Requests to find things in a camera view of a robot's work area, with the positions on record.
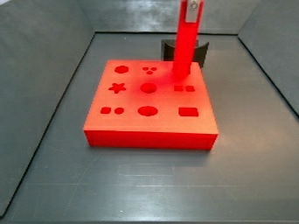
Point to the red shape sorter block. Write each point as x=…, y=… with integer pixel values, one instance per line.
x=148, y=109

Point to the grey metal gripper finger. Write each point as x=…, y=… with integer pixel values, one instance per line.
x=193, y=11

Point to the red arch peg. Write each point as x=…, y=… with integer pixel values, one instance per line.
x=185, y=43

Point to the black curved holder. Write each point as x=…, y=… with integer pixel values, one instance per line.
x=200, y=53

